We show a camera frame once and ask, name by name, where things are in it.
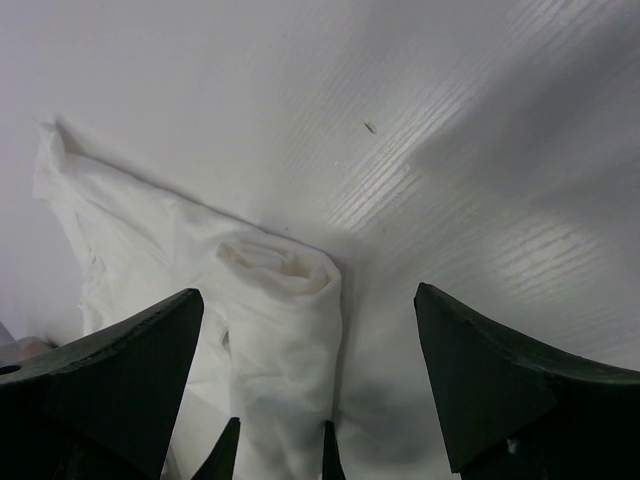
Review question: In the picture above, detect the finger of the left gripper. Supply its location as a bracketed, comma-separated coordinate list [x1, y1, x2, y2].
[322, 421, 346, 480]
[192, 417, 241, 480]

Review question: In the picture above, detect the white printed t-shirt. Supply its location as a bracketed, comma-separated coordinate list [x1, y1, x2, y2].
[33, 124, 342, 479]

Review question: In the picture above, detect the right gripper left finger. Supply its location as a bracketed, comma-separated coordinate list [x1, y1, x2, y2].
[1, 289, 204, 479]

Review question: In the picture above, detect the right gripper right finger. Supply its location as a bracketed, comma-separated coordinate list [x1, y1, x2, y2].
[414, 283, 639, 479]

